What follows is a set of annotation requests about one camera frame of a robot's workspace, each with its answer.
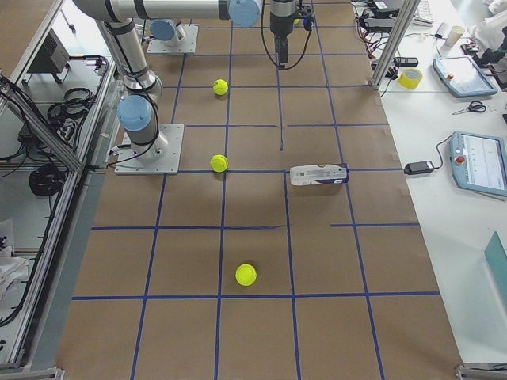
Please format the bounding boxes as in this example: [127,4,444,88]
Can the black handled scissors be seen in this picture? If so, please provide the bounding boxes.
[452,101,487,115]

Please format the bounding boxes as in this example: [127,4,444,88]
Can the teach pendant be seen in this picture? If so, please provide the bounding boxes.
[449,131,506,196]
[433,55,497,97]

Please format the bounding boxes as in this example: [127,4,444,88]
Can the lower teach pendant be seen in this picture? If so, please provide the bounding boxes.
[449,131,506,196]

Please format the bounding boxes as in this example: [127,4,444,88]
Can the tennis ball far middle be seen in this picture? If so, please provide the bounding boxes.
[212,78,229,96]

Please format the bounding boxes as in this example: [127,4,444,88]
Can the white blue tennis ball can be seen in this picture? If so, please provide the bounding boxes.
[289,164,349,186]

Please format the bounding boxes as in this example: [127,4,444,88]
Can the coiled black cable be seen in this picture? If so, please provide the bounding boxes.
[29,162,67,198]

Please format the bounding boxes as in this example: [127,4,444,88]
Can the grey control box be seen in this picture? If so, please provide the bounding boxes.
[27,28,70,84]

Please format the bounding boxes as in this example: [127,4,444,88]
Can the black power adapter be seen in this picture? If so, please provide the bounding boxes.
[403,161,435,176]

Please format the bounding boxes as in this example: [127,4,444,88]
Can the black remote device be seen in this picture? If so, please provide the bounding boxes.
[393,56,419,67]

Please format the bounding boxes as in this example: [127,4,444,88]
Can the upper teach pendant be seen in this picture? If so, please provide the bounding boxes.
[433,55,497,97]

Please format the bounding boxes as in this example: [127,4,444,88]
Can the tennis ball near front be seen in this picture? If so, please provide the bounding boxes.
[234,263,257,287]

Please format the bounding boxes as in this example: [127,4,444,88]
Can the paper cup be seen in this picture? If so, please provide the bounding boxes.
[444,25,465,48]

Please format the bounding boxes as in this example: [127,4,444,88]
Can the yellow tape roll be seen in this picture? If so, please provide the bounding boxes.
[398,68,423,89]

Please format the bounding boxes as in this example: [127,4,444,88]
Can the tennis ball centre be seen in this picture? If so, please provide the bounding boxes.
[210,154,229,173]

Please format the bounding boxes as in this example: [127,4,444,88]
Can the tennis ball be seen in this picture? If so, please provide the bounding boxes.
[210,154,229,173]
[212,78,229,96]
[234,263,257,287]

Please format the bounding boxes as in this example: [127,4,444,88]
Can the aluminium frame post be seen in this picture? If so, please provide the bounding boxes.
[370,0,420,90]

